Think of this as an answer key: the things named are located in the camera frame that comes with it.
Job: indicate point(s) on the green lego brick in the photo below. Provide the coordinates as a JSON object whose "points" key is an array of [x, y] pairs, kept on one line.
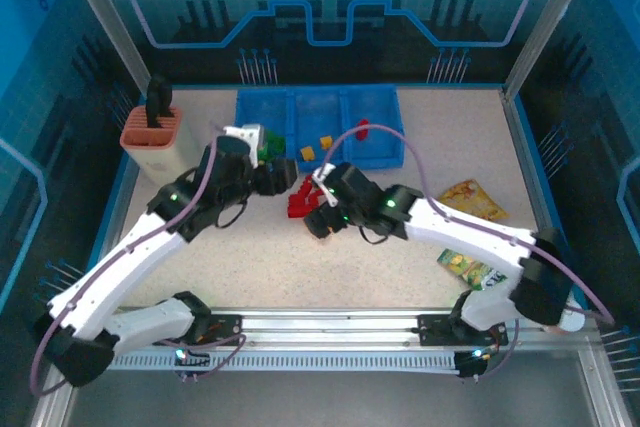
{"points": [[272, 138], [261, 151], [277, 152]]}

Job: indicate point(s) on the blue three-compartment bin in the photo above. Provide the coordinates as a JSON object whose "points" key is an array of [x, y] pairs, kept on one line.
{"points": [[375, 107]]}

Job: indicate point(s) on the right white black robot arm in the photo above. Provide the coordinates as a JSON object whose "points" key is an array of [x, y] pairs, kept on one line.
{"points": [[475, 237]]}

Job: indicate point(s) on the beige knife block orange top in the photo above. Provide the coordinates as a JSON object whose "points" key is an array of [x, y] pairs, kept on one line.
{"points": [[160, 157]]}

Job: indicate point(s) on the yellow snack bag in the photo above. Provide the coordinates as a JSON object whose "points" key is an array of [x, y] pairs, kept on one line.
{"points": [[472, 199]]}

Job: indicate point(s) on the green juice pouch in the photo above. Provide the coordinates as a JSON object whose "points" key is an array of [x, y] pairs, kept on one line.
{"points": [[470, 269]]}

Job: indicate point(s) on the black base connector box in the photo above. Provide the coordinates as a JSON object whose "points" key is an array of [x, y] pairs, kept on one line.
{"points": [[472, 362], [192, 359]]}

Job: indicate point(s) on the white round puck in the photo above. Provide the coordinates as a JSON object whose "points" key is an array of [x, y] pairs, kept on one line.
{"points": [[575, 321]]}

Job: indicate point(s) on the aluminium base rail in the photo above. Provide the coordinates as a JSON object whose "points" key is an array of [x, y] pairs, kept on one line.
{"points": [[325, 327]]}

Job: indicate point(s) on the aluminium side rail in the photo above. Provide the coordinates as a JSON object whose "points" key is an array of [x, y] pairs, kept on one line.
{"points": [[116, 227], [525, 147]]}

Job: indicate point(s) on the aluminium frame post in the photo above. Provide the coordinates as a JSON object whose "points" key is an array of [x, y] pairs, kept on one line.
{"points": [[100, 12], [550, 22]]}

